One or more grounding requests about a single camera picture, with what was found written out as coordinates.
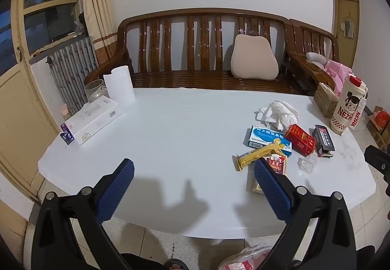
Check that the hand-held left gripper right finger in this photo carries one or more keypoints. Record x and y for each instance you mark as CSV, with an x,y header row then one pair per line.
x,y
271,193

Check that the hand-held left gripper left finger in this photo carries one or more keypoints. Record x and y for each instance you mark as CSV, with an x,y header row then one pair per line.
x,y
118,187

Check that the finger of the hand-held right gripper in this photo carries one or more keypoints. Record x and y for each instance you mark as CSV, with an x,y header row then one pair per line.
x,y
376,158
387,184

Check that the red and white card pack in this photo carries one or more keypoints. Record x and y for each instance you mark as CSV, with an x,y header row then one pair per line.
x,y
277,165

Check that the yellow plastic package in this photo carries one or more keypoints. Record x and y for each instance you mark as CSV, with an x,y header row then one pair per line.
x,y
259,154

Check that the clear plastic wrapper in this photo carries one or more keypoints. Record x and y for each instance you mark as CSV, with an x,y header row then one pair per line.
x,y
306,165

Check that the black cigarette box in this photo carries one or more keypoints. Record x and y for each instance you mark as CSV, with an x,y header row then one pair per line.
x,y
323,140

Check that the blue white medicine box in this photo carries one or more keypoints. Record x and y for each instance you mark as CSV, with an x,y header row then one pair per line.
x,y
265,136

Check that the red cigarette box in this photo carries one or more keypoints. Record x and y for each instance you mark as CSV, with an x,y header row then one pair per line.
x,y
300,139

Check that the white plastic bag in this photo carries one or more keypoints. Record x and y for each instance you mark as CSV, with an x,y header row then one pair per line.
x,y
243,261

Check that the white tissue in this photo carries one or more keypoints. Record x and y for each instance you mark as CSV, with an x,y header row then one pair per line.
x,y
280,113

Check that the brown cardboard box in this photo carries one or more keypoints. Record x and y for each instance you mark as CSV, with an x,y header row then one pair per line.
x,y
377,136

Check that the red plastic bag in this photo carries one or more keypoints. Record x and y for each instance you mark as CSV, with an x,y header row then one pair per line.
x,y
382,119

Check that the cartoon print thermos bottle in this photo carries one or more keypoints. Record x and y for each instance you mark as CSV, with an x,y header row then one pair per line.
x,y
347,105

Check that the long white carton box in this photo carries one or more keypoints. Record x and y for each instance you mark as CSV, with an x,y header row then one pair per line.
x,y
94,119

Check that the small purple box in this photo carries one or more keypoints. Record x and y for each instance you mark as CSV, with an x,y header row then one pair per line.
x,y
67,134

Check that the person's dark pants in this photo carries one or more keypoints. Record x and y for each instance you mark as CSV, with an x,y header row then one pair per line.
x,y
137,261

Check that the beige drink carton pack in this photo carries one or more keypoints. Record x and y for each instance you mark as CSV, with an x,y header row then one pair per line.
x,y
324,102

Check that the pink cloth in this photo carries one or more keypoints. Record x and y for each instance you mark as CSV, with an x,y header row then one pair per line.
x,y
338,75

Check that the small pink capped bottle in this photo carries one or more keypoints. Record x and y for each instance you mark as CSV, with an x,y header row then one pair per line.
x,y
64,110

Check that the person's foot in sandal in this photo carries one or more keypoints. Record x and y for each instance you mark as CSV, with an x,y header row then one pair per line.
x,y
175,264

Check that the clear glass jar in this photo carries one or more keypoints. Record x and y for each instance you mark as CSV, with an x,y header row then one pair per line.
x,y
94,90

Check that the white paper roll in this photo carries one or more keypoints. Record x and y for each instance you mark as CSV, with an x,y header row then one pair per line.
x,y
120,87

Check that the yellow wooden door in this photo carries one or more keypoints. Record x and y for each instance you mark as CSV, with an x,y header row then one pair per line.
x,y
344,47

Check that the grey white pillow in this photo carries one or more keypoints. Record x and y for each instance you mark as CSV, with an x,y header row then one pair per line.
x,y
315,57

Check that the brown wooden slatted sofa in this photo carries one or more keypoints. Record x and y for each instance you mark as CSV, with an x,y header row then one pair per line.
x,y
182,78

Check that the grey cast iron radiator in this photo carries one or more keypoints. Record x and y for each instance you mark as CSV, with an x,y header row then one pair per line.
x,y
73,69

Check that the beige back cushion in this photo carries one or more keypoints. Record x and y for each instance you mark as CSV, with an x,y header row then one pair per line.
x,y
254,56

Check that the yellow framed balcony door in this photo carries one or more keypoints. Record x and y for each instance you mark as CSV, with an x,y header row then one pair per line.
x,y
18,90

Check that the brown wooden armchair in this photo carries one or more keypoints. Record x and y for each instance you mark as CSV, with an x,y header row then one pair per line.
x,y
307,32

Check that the dark windowsill object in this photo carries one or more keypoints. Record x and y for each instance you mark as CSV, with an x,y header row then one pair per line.
x,y
79,24

